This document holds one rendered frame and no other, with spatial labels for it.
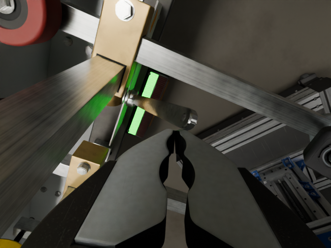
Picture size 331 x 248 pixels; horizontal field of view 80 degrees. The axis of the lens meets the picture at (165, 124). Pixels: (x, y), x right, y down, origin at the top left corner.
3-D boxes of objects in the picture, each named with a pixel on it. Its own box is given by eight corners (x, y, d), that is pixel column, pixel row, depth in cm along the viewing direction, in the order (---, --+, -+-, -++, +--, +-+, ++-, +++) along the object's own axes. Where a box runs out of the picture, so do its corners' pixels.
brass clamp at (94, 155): (112, 149, 38) (104, 166, 34) (96, 195, 44) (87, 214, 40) (80, 138, 37) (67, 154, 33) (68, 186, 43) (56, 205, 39)
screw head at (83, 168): (91, 164, 34) (88, 169, 33) (89, 172, 35) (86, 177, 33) (79, 160, 33) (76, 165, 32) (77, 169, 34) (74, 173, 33)
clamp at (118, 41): (155, 8, 26) (151, 5, 21) (125, 98, 32) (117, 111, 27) (114, -12, 25) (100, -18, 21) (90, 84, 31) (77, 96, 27)
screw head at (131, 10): (137, 4, 21) (135, 3, 20) (131, 24, 22) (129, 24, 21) (118, -5, 21) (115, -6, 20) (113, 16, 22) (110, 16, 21)
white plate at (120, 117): (164, 6, 36) (160, 1, 27) (123, 123, 48) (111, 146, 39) (161, 4, 36) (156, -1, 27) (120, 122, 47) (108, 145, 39)
